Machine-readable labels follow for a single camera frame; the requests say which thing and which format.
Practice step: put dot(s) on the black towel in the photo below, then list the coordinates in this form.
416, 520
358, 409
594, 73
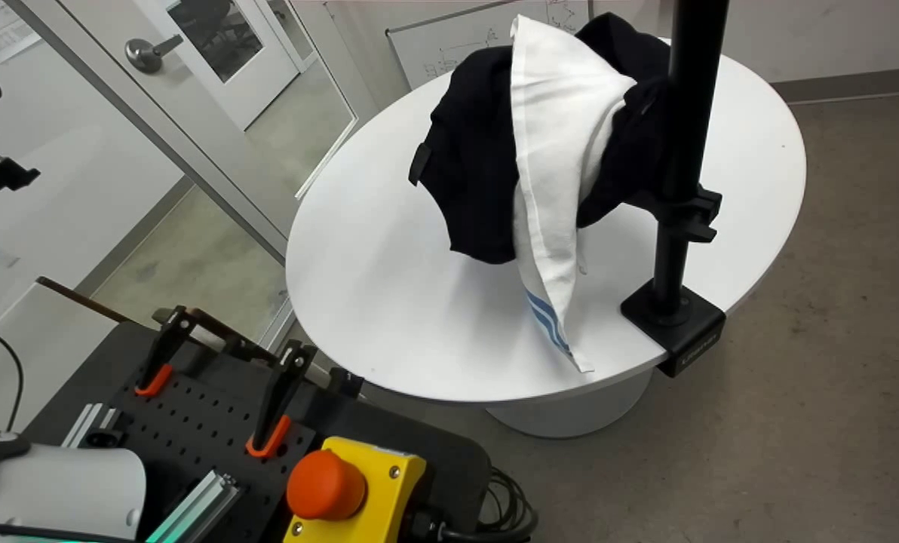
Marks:
476, 160

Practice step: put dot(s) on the white towel with blue stripes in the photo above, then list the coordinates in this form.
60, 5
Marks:
558, 153

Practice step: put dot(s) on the yellow emergency stop box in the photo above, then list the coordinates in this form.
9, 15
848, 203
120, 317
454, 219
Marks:
364, 494

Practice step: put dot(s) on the white door with window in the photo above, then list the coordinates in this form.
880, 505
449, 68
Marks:
257, 70

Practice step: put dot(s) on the black perforated breadboard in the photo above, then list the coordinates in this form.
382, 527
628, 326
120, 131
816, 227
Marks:
210, 424

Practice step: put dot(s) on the black vertical pole with clamp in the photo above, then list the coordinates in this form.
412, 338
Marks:
691, 80

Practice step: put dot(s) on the green tinted aluminium extrusion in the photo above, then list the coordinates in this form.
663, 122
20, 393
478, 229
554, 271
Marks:
199, 507

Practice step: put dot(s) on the silver aluminium extrusion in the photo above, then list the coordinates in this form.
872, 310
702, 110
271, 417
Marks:
90, 424

